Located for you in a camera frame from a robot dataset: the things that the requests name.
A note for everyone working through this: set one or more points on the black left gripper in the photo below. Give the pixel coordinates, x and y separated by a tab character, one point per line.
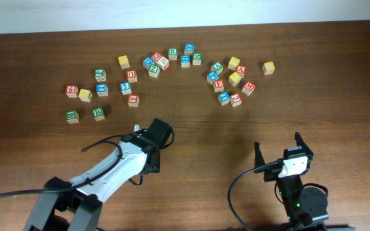
155	168

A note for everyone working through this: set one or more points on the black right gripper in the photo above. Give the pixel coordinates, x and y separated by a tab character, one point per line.
259	159

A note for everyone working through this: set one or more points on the green R block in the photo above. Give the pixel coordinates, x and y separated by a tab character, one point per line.
172	53

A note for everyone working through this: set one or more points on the red 6 I block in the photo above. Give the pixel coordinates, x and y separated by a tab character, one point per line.
72	91

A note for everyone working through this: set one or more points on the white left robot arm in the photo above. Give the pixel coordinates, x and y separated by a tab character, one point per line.
76	204

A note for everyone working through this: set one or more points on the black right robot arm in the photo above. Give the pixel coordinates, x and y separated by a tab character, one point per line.
305	204

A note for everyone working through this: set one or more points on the red K block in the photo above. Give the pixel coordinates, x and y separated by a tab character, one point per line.
133	100

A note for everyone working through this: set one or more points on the green B block right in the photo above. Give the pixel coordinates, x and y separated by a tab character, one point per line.
98	114

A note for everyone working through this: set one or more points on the green b block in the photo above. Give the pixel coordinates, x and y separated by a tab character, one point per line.
72	117
98	114

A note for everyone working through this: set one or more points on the blue 5 block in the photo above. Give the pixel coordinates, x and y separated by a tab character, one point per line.
125	88

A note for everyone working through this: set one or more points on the red 3 block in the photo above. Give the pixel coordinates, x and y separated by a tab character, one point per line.
236	99

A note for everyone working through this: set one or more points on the red U block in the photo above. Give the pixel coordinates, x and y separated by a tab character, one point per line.
131	76

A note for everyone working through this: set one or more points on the green Z block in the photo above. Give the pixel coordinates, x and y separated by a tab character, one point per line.
153	71

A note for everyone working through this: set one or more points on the red M block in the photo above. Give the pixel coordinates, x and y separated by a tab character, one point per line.
248	88

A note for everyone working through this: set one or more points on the blue I block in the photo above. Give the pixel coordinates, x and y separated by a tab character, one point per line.
102	90

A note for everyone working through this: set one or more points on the blue T umbrella block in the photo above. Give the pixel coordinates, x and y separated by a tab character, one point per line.
223	98

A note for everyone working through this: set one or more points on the blue D block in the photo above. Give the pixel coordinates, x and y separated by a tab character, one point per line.
147	62

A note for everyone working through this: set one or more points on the green B block left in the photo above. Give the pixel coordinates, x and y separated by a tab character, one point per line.
72	117

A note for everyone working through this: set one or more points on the green J block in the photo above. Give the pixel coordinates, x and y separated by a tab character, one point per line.
100	75

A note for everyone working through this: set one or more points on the yellow block upper left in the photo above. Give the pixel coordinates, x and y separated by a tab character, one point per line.
123	61

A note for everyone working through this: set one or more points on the yellow block far right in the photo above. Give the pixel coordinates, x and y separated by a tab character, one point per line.
268	68

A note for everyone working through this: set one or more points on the yellow block centre right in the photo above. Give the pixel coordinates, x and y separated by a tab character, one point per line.
234	79

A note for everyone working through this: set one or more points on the blue H block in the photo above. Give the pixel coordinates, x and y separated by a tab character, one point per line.
185	61

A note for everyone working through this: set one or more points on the red E block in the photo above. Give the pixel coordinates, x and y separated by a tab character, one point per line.
218	86

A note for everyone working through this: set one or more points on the blue P block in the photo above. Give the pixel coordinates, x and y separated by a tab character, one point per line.
211	77

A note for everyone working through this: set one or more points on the red A block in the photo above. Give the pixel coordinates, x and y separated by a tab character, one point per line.
241	70

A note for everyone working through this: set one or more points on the green V block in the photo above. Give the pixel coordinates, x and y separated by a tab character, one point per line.
217	67

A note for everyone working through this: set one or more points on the yellow block near A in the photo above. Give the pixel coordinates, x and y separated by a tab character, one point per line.
233	63

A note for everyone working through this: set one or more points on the blue X block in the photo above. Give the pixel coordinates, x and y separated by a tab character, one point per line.
189	49

